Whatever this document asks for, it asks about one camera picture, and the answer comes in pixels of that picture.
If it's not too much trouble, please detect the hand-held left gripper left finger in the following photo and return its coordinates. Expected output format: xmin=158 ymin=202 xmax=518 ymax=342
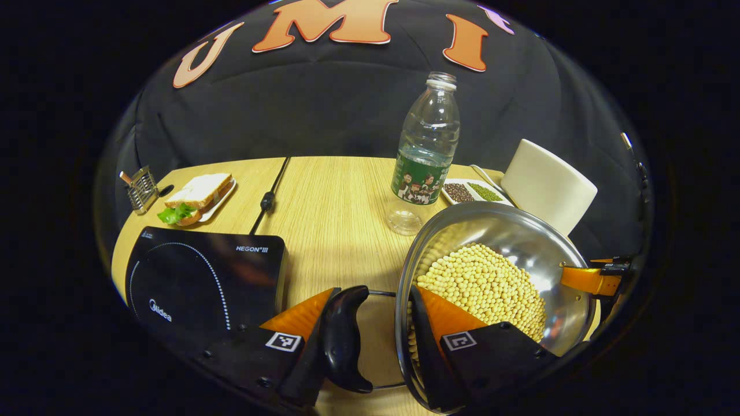
xmin=197 ymin=287 xmax=342 ymax=408

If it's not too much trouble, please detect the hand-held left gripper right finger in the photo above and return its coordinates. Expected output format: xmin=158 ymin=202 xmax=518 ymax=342
xmin=408 ymin=284 xmax=558 ymax=414

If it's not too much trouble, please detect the steel pot with black handles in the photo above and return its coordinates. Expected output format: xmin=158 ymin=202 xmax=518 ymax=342
xmin=321 ymin=201 xmax=597 ymax=414

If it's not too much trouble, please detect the black induction cooktop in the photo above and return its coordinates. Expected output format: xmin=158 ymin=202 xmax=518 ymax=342
xmin=124 ymin=226 xmax=288 ymax=353

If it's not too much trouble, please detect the pile of soybeans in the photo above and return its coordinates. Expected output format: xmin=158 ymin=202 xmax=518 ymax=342
xmin=408 ymin=243 xmax=547 ymax=362

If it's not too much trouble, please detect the white toaster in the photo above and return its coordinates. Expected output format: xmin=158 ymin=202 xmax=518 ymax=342
xmin=501 ymin=139 xmax=598 ymax=236

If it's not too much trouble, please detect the white divided tray of beans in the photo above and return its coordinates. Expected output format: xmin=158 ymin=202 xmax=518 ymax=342
xmin=441 ymin=179 xmax=514 ymax=207

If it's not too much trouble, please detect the small white plate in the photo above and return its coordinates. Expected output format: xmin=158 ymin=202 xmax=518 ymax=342
xmin=195 ymin=178 xmax=237 ymax=224

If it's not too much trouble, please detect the clear plastic water bottle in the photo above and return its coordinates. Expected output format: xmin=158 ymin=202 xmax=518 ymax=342
xmin=386 ymin=72 xmax=461 ymax=236

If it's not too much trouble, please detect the sandwich with lettuce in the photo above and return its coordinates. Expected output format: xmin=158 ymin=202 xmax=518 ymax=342
xmin=157 ymin=173 xmax=233 ymax=226

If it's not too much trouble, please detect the black power cable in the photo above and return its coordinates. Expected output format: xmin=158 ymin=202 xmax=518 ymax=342
xmin=250 ymin=156 xmax=291 ymax=235

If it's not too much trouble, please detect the wire mesh holder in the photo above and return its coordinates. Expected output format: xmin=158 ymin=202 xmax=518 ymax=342
xmin=120 ymin=166 xmax=160 ymax=216

